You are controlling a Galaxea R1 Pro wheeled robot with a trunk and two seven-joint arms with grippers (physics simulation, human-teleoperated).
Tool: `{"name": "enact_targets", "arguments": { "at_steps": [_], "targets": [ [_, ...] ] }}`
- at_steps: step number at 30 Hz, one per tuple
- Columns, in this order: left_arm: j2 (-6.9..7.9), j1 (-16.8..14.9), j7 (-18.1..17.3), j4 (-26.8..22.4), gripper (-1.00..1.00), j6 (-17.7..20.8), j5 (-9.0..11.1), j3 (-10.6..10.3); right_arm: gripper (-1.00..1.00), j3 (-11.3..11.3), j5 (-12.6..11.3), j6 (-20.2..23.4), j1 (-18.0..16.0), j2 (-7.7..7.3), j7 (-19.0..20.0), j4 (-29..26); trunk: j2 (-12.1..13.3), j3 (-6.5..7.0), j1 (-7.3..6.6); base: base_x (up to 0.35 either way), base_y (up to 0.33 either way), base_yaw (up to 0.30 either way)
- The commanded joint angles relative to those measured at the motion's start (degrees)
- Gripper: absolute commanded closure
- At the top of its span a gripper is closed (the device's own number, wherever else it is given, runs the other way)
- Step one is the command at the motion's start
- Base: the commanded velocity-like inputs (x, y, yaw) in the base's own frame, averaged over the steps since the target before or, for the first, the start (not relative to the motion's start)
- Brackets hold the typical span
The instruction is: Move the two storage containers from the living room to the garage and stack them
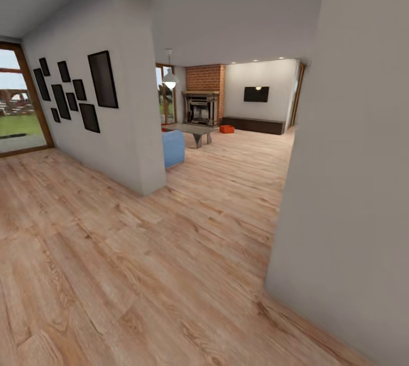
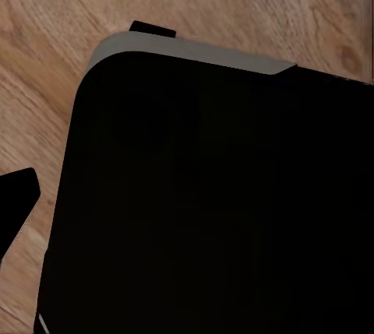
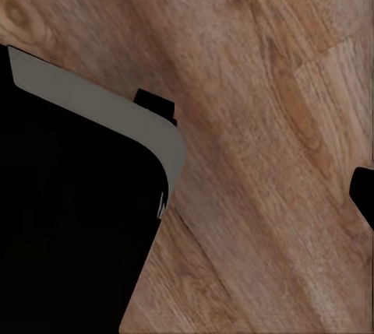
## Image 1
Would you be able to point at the room light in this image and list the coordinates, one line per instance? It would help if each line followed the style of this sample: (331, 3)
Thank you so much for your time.
(170, 77)

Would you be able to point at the sofa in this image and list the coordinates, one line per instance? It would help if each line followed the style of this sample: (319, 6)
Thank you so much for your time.
(173, 147)

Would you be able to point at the coffee table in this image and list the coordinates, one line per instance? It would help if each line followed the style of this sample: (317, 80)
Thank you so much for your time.
(195, 130)

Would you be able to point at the cabinet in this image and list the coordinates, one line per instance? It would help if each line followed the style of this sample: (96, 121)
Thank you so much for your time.
(254, 125)

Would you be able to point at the picture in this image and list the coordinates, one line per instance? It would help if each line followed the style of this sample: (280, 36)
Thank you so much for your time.
(62, 106)
(87, 110)
(70, 97)
(101, 73)

